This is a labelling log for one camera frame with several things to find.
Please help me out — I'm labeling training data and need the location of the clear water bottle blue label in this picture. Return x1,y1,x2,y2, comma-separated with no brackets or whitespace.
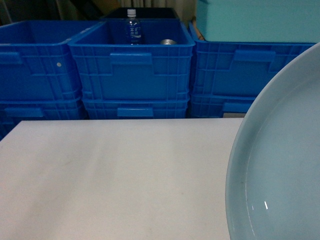
125,8,142,45

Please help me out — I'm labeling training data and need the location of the blue crate upper right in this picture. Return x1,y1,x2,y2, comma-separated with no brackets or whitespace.
188,21,312,97

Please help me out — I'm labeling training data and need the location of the silver metal can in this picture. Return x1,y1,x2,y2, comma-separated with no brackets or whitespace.
160,39,177,46

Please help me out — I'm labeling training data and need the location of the blue crate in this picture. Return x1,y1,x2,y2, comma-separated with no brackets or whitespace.
0,20,97,101
68,18,195,101
188,21,312,97
188,94,256,118
0,98,88,139
82,98,190,120

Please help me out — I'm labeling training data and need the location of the teal foam box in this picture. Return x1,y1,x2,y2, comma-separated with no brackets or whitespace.
196,0,320,43

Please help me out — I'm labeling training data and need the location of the blue crate lower middle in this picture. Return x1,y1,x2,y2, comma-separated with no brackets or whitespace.
82,98,190,120

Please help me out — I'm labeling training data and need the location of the blue crate upper left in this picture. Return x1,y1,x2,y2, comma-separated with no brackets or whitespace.
0,20,97,101

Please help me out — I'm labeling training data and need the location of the blue crate upper middle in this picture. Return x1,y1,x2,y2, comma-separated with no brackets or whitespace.
68,18,195,101

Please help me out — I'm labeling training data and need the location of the light blue round tray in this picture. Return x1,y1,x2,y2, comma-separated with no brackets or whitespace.
225,44,320,240

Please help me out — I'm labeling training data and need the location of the blue crate lower left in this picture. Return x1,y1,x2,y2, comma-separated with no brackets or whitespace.
0,98,88,139

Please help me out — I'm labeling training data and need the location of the blue crate lower right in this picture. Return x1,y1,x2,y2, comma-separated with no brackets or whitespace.
188,94,256,118

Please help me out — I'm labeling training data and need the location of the dark crate behind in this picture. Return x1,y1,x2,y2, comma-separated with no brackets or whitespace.
101,7,180,20

